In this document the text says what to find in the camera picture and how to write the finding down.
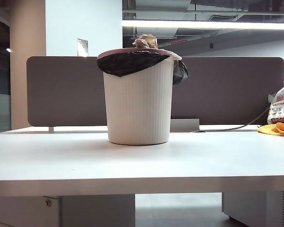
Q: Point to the brown paper ball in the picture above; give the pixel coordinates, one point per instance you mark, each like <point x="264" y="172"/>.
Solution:
<point x="145" y="41"/>

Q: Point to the white ribbed trash can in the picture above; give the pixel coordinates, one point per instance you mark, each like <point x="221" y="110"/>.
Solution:
<point x="139" y="106"/>

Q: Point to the black trash bag liner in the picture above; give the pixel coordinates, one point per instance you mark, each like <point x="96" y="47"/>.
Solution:
<point x="127" y="63"/>

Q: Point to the grey desk partition panel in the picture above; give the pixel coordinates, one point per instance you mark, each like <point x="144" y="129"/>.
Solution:
<point x="66" y="94"/>

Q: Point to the red ceiling sign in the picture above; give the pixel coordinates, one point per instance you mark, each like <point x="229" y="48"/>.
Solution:
<point x="180" y="41"/>

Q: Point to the small black ceiling fixture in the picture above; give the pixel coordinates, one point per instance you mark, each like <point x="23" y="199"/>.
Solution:
<point x="211" y="45"/>

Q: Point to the long ceiling light strip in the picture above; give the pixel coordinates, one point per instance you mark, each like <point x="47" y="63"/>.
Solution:
<point x="203" y="24"/>

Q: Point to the white under-desk drawer cabinet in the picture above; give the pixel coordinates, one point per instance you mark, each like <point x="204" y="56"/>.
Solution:
<point x="85" y="210"/>

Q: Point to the yellow cloth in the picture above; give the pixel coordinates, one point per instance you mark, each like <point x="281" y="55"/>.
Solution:
<point x="267" y="129"/>

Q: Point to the round cabinet lock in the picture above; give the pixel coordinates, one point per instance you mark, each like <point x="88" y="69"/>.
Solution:
<point x="47" y="202"/>

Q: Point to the printed plastic snack bag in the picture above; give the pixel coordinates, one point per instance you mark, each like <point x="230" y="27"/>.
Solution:
<point x="278" y="111"/>

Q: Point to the white cabinet with vent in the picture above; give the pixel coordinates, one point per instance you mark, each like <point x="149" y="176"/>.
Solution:
<point x="251" y="208"/>

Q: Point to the grey metal bracket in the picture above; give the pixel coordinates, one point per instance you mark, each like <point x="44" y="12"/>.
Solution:
<point x="184" y="124"/>

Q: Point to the silver wall plate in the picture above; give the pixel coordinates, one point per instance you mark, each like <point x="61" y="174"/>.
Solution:
<point x="82" y="47"/>

